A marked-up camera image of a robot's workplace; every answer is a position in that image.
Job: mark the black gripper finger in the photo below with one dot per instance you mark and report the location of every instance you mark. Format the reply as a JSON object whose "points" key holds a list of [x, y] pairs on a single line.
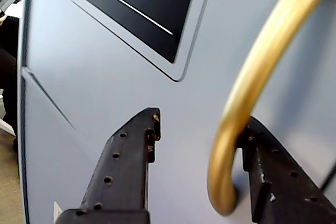
{"points": [[286, 195], [123, 176]]}

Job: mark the light blue windowed cabinet door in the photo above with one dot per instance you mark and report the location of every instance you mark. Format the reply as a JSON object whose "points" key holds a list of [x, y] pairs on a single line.
{"points": [[110, 82]]}

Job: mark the black door window panel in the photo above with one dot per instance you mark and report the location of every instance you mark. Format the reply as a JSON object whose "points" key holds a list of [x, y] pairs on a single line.
{"points": [[147, 11]]}

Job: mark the dark background object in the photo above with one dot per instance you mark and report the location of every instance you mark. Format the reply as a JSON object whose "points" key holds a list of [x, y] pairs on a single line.
{"points": [[8, 90]]}

